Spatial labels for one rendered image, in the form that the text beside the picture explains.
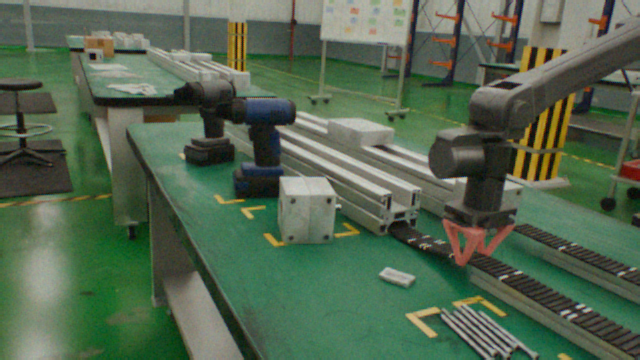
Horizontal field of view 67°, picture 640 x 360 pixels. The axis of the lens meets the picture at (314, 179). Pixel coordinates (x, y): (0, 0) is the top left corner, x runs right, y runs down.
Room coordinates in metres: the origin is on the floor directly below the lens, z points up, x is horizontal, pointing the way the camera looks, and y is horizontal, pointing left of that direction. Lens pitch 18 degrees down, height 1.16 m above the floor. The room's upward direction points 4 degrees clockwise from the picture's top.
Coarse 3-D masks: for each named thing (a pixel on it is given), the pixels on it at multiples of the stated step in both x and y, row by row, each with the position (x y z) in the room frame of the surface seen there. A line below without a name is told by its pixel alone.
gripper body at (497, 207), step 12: (468, 180) 0.72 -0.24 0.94; (480, 180) 0.71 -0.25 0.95; (492, 180) 0.70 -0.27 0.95; (504, 180) 0.71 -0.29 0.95; (468, 192) 0.72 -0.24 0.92; (480, 192) 0.70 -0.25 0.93; (492, 192) 0.70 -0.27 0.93; (456, 204) 0.72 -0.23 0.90; (468, 204) 0.71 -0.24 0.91; (480, 204) 0.70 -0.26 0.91; (492, 204) 0.70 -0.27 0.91; (504, 204) 0.74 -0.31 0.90; (468, 216) 0.68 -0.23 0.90; (480, 216) 0.68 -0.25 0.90; (492, 216) 0.69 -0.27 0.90
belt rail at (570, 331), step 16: (480, 272) 0.69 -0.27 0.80; (496, 288) 0.66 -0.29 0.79; (512, 288) 0.64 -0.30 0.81; (512, 304) 0.63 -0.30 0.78; (528, 304) 0.62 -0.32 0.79; (544, 320) 0.59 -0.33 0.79; (560, 320) 0.57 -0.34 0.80; (576, 336) 0.55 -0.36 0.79; (592, 336) 0.54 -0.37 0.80; (592, 352) 0.53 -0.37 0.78; (608, 352) 0.52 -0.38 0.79
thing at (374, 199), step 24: (240, 144) 1.41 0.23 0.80; (288, 144) 1.19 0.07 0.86; (312, 144) 1.21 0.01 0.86; (288, 168) 1.16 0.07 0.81; (312, 168) 1.08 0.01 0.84; (336, 168) 1.01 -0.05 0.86; (360, 168) 1.03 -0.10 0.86; (336, 192) 0.99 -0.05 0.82; (360, 192) 0.93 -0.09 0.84; (384, 192) 0.87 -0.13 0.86; (408, 192) 0.90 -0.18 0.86; (360, 216) 0.90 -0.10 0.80; (384, 216) 0.86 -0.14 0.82; (408, 216) 0.89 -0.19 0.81
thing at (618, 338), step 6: (624, 330) 0.54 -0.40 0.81; (630, 330) 0.54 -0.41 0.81; (612, 336) 0.52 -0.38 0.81; (618, 336) 0.52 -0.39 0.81; (624, 336) 0.53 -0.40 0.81; (630, 336) 0.52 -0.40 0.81; (636, 336) 0.53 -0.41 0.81; (606, 342) 0.51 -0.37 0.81; (612, 342) 0.51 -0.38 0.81; (618, 342) 0.51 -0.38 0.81; (624, 342) 0.51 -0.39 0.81
